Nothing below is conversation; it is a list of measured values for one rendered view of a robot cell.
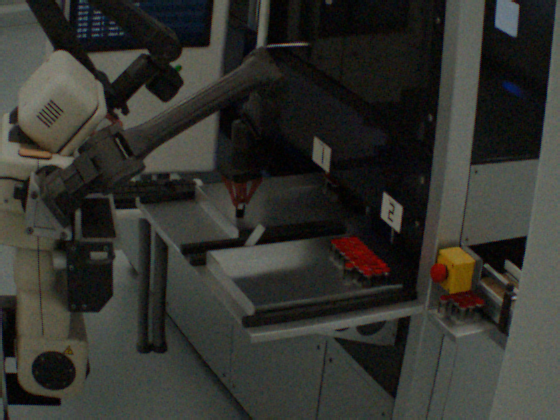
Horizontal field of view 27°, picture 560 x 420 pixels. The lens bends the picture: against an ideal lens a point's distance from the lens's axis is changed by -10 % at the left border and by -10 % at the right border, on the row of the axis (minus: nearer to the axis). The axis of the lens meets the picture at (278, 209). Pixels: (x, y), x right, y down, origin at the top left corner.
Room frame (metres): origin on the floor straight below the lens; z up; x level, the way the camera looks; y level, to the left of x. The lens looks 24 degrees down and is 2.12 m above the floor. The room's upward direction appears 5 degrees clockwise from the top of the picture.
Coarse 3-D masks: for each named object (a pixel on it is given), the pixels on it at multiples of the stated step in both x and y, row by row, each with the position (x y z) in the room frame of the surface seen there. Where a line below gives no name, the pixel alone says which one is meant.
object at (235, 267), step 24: (312, 240) 2.60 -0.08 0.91; (216, 264) 2.45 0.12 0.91; (240, 264) 2.51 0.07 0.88; (264, 264) 2.52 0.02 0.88; (288, 264) 2.53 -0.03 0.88; (312, 264) 2.54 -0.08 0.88; (240, 288) 2.34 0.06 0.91; (264, 288) 2.41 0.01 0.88; (288, 288) 2.42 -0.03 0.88; (312, 288) 2.43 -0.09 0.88; (336, 288) 2.44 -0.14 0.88; (360, 288) 2.44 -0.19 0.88; (384, 288) 2.39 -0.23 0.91; (264, 312) 2.27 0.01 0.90
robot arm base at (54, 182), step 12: (72, 168) 2.11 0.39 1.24; (48, 180) 2.10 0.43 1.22; (60, 180) 2.09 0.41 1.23; (72, 180) 2.09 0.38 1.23; (48, 192) 2.07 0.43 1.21; (60, 192) 2.07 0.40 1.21; (72, 192) 2.08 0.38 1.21; (84, 192) 2.10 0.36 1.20; (48, 204) 2.05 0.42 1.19; (60, 204) 2.07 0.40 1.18; (72, 204) 2.08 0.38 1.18; (60, 216) 2.05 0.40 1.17
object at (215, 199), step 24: (216, 192) 2.87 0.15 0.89; (264, 192) 2.92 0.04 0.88; (288, 192) 2.93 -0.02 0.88; (312, 192) 2.94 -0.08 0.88; (216, 216) 2.73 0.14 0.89; (264, 216) 2.78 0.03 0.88; (288, 216) 2.79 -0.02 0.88; (312, 216) 2.80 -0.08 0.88; (336, 216) 2.81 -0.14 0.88; (360, 216) 2.75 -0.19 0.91
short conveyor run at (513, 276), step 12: (492, 276) 2.38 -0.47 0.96; (504, 276) 2.45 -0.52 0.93; (516, 276) 2.40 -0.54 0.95; (480, 288) 2.38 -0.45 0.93; (492, 288) 2.38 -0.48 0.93; (504, 288) 2.33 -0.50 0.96; (516, 288) 2.39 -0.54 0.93; (492, 300) 2.33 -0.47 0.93; (504, 300) 2.27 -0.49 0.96; (492, 312) 2.32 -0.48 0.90; (504, 312) 2.26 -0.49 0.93; (504, 324) 2.26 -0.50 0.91; (492, 336) 2.30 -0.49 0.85; (504, 336) 2.26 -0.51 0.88; (504, 348) 2.26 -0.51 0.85
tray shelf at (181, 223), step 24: (144, 216) 2.76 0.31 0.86; (168, 216) 2.73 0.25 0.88; (192, 216) 2.75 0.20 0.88; (168, 240) 2.62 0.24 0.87; (192, 240) 2.62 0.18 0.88; (360, 240) 2.69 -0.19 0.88; (408, 264) 2.58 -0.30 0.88; (216, 288) 2.39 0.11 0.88; (408, 288) 2.46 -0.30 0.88; (240, 312) 2.30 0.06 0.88; (360, 312) 2.34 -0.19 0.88; (384, 312) 2.34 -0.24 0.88; (408, 312) 2.37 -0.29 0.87; (264, 336) 2.22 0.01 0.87; (288, 336) 2.24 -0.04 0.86
